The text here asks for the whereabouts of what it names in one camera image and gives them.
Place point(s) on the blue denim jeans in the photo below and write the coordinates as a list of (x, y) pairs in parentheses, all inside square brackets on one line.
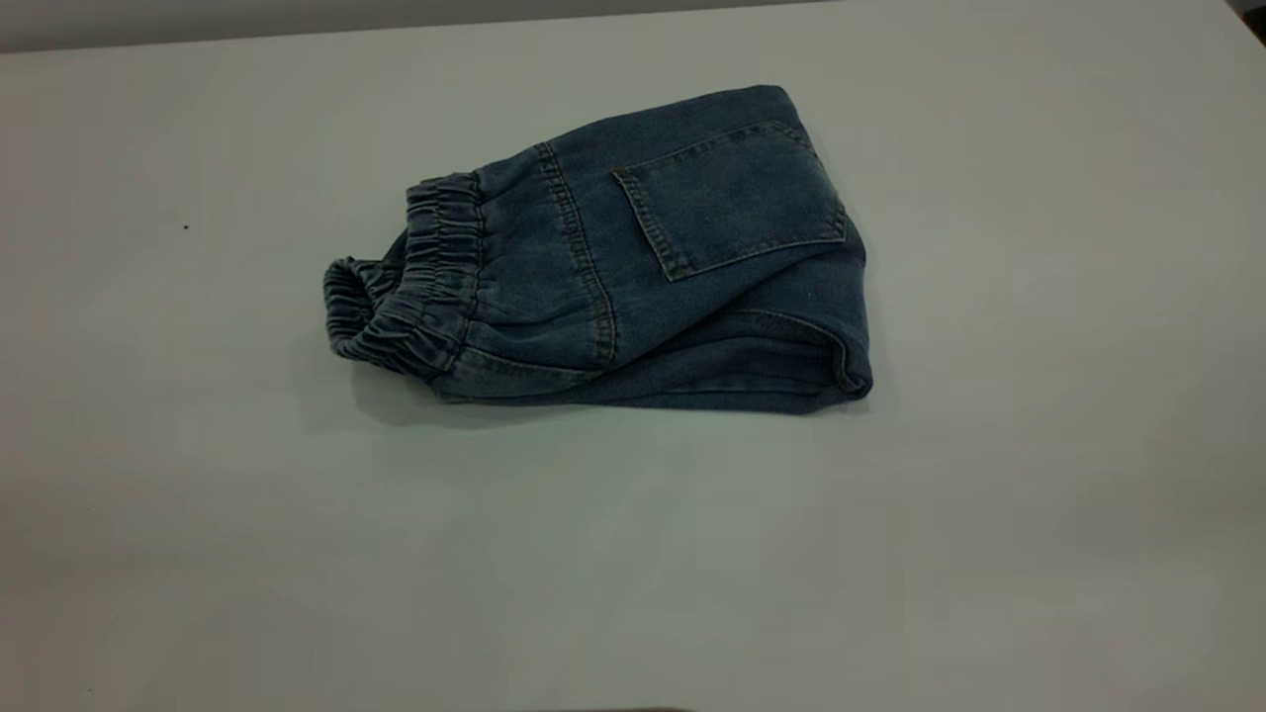
[(643, 267)]

